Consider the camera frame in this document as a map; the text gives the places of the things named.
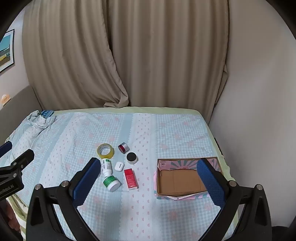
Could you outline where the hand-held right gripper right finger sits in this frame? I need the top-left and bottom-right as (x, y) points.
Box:
(196, 158), (272, 241)

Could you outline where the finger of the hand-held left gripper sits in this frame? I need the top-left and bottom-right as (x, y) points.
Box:
(0, 149), (35, 184)
(0, 141), (13, 158)

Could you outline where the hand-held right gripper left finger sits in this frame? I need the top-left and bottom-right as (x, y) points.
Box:
(26, 157), (109, 241)

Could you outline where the green jar with white lid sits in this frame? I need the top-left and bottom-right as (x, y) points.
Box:
(103, 175), (121, 192)

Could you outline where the white bottle with green label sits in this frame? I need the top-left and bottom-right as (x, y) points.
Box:
(101, 158), (113, 178)

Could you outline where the cardboard box with pink print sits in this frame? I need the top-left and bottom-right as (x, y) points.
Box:
(154, 156), (224, 200)

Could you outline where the yellow tape roll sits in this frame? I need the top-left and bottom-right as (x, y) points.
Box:
(97, 143), (114, 160)

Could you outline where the red rectangular box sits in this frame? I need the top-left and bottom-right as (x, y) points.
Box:
(124, 169), (139, 190)

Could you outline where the white jar with black lid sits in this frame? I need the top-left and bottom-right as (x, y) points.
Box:
(126, 152), (137, 165)

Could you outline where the person's left hand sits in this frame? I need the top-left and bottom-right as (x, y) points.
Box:
(0, 199), (22, 235)

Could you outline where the green striped cloth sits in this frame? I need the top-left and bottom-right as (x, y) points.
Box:
(7, 194), (28, 233)

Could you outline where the crumpled light blue cloth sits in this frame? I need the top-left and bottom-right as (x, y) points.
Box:
(23, 111), (57, 130)

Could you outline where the beige headboard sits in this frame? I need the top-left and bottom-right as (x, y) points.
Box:
(0, 85), (42, 142)

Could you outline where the light blue checked blanket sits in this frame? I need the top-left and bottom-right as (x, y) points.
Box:
(0, 109), (234, 241)

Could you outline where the beige curtain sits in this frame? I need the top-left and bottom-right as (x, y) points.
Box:
(22, 0), (129, 112)
(107, 0), (230, 121)

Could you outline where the framed wall picture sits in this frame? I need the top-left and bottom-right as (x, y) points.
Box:
(0, 29), (15, 74)

